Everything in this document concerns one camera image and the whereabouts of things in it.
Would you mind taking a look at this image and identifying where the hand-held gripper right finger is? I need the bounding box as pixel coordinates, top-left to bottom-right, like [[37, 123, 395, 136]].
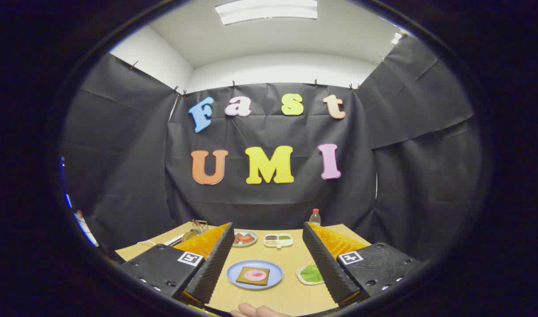
[[302, 221, 421, 308]]

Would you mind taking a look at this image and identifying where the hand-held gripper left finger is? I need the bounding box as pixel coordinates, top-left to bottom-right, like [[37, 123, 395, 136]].
[[119, 222, 235, 305]]

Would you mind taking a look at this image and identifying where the green lettuce leaf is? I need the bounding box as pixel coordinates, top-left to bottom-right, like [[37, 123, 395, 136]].
[[300, 264, 324, 283]]

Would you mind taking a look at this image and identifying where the white square plate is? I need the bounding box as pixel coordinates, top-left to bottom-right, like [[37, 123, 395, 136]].
[[296, 264, 326, 286]]

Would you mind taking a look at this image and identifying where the pale green round plate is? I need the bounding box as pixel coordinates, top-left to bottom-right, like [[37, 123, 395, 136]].
[[232, 229, 258, 248]]

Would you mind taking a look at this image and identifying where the blue round plate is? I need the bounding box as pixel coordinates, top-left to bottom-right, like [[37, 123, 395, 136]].
[[226, 260, 284, 290]]

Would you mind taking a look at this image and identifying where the white divided condiment dish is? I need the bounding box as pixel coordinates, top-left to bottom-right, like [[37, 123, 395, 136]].
[[264, 233, 294, 249]]

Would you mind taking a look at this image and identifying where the black backdrop cloth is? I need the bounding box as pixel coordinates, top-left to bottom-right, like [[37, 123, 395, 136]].
[[60, 35, 485, 265]]

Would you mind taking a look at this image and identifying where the long ceiling light panel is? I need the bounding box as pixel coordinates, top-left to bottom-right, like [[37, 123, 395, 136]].
[[215, 0, 318, 26]]

